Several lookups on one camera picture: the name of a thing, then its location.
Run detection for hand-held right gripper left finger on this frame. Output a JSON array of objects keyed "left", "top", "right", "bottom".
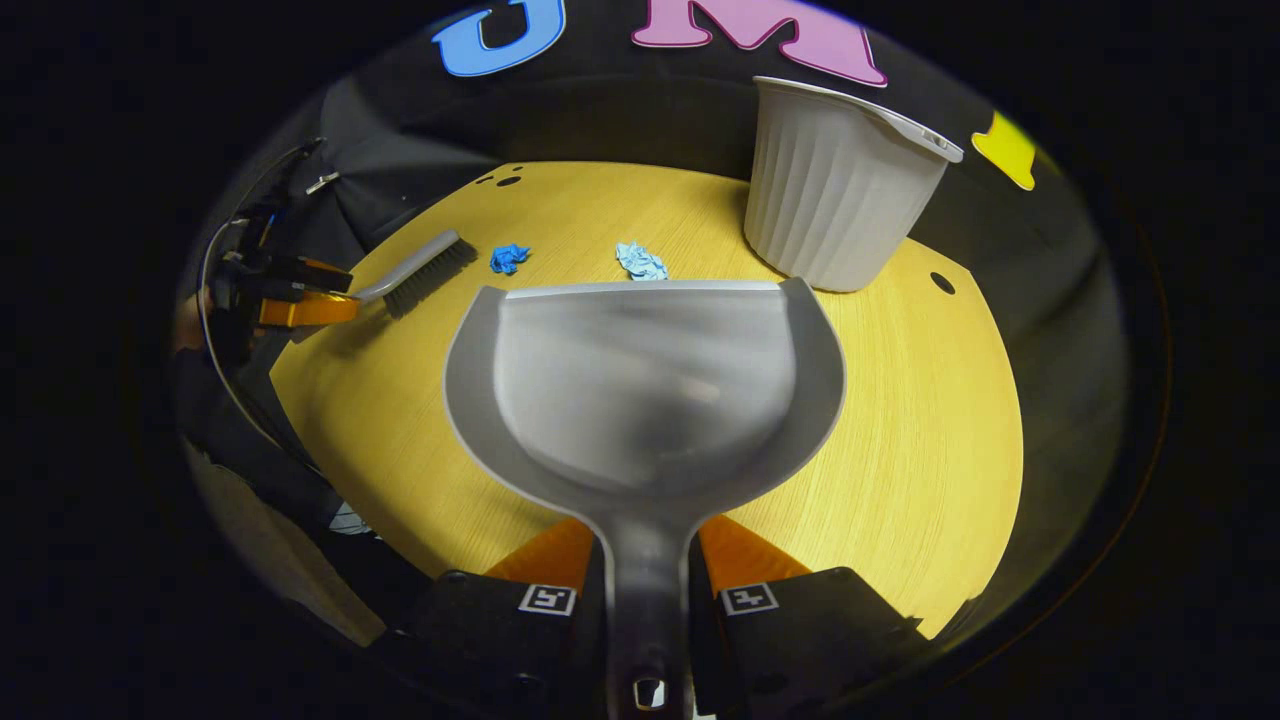
[{"left": 395, "top": 517, "right": 613, "bottom": 720}]

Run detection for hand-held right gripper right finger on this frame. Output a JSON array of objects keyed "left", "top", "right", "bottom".
[{"left": 688, "top": 515, "right": 929, "bottom": 720}]

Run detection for small grey broom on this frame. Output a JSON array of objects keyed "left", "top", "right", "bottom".
[{"left": 352, "top": 228, "right": 479, "bottom": 320}]

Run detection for grey dustpan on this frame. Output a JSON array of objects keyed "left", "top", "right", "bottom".
[{"left": 443, "top": 278, "right": 848, "bottom": 720}]

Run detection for light blue paper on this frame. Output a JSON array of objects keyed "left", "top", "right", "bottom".
[{"left": 615, "top": 241, "right": 669, "bottom": 282}]

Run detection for white ribbed garbage bin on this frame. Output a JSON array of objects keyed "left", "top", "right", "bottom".
[{"left": 743, "top": 76, "right": 964, "bottom": 293}]

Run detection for wooden desktop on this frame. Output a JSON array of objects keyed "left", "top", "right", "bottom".
[{"left": 270, "top": 162, "right": 1024, "bottom": 641}]

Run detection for person's beige trousers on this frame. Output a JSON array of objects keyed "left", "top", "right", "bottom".
[{"left": 185, "top": 440, "right": 388, "bottom": 647}]

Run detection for thin gripper cable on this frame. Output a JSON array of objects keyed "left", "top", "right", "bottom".
[{"left": 197, "top": 138, "right": 331, "bottom": 471}]

